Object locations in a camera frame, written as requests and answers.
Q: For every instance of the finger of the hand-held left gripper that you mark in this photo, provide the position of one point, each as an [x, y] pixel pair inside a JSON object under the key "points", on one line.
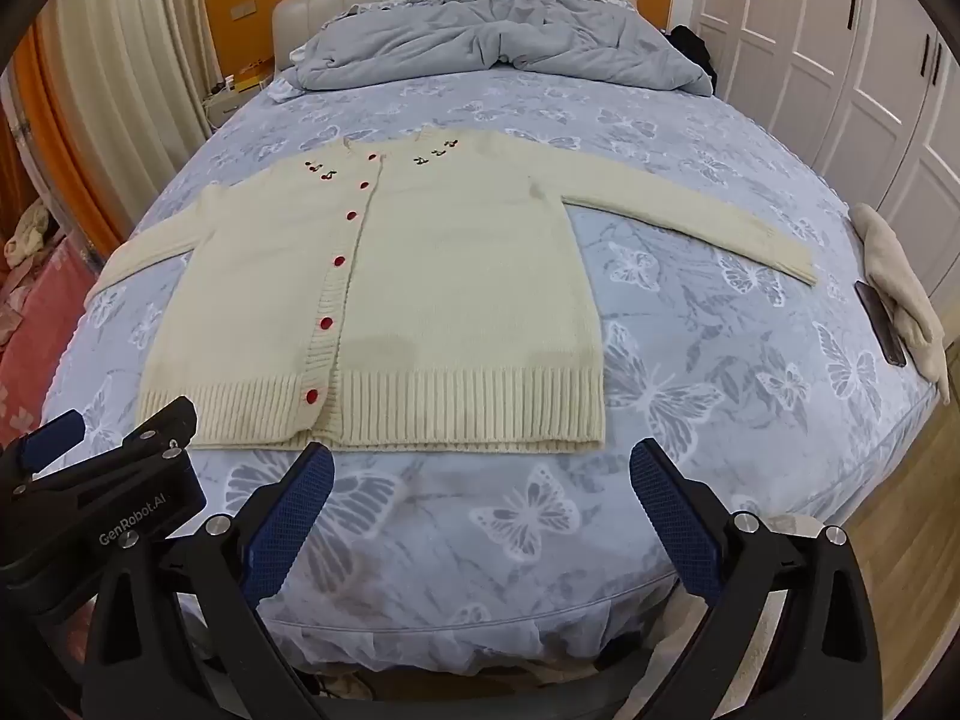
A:
{"points": [[161, 427], [52, 435]]}

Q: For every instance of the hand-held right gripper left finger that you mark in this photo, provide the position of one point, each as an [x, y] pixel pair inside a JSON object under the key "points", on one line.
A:
{"points": [[292, 525]]}

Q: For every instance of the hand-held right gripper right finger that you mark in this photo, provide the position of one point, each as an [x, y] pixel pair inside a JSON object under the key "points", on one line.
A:
{"points": [[675, 525]]}

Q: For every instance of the cream knitted cardigan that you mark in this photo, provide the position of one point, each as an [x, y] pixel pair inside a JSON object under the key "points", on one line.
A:
{"points": [[450, 277]]}

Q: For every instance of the pink cushion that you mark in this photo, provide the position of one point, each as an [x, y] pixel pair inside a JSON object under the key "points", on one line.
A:
{"points": [[37, 345]]}

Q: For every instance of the bed with butterfly sheet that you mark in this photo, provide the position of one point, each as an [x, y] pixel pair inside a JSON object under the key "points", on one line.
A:
{"points": [[487, 517]]}

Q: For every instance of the cream plush item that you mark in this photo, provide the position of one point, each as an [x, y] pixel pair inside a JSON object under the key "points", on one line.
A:
{"points": [[26, 236]]}

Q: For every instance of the orange curtain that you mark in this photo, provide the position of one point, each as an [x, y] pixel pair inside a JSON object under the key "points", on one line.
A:
{"points": [[67, 150]]}

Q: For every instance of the black phone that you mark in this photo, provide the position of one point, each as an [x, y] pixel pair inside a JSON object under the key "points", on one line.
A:
{"points": [[881, 322]]}

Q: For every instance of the white nightstand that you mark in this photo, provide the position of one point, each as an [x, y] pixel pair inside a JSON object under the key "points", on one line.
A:
{"points": [[225, 105]]}

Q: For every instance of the beige cloth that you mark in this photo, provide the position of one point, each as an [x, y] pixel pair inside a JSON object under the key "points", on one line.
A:
{"points": [[896, 277]]}

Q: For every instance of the cream curtain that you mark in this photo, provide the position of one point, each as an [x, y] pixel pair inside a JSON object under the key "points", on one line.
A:
{"points": [[127, 52]]}

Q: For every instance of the black bag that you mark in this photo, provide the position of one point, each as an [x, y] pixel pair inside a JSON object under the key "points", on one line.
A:
{"points": [[694, 52]]}

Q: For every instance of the grey duvet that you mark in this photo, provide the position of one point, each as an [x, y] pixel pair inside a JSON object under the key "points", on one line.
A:
{"points": [[487, 30]]}

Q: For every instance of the white wall switch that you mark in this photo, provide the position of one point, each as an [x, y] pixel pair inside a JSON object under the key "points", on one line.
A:
{"points": [[241, 11]]}

